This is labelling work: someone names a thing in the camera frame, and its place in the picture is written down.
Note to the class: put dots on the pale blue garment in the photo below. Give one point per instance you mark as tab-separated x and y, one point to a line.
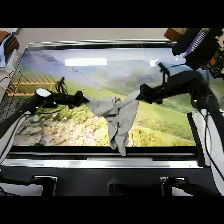
2	55

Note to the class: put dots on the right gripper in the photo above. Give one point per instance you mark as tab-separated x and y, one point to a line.
149	93

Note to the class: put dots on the brown garment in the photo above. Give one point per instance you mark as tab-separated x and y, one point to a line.
9	40

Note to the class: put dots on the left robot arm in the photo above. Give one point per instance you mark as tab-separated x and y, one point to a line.
13	128

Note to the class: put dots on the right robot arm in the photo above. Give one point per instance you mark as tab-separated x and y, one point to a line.
186	83

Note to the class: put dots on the grey garment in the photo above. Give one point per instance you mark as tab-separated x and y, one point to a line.
118	116

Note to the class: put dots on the silver frame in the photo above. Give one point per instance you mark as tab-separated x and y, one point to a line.
100	163

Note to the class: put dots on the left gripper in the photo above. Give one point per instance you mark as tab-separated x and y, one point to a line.
77	99

